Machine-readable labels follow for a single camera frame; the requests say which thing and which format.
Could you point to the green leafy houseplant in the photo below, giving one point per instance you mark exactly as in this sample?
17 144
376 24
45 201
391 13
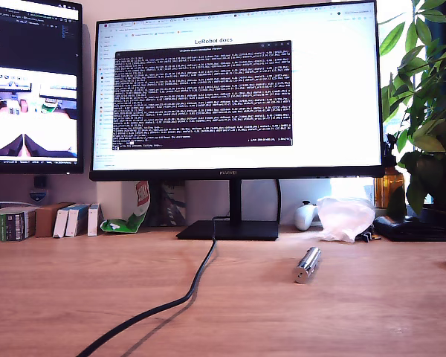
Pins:
431 111

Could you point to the green snack bag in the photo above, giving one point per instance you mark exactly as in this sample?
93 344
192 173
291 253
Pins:
122 224

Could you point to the black wall adapter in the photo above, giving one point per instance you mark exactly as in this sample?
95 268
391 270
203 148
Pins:
40 181

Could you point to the white and blue box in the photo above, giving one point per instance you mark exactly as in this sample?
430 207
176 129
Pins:
93 219
60 223
74 221

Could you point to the metallic silver laser pointer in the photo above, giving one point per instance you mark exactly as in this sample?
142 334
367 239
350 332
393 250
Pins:
306 266

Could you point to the dark plant pot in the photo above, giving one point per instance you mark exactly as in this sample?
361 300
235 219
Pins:
444 218

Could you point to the brown cardboard box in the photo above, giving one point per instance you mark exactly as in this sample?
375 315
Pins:
46 219

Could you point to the large black Huawei monitor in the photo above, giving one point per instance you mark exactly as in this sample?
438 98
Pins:
319 93

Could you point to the black leather pouch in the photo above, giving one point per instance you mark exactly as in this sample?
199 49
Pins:
409 228

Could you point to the green barcode small box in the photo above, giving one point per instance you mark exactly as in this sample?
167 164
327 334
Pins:
16 225

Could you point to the grey patterned box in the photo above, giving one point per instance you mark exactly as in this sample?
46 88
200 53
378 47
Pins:
171 204

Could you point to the crumpled clear plastic bag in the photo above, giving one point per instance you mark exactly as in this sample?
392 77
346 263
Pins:
343 219

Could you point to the black monitor with camera feed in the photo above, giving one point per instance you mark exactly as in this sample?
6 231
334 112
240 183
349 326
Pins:
29 56

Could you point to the amber glass pump bottle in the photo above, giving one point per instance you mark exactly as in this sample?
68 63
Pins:
384 186

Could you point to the black and yellow clip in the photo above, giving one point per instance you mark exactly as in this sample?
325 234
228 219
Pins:
368 236

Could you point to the blue shield badge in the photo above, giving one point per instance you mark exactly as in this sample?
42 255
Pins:
38 195

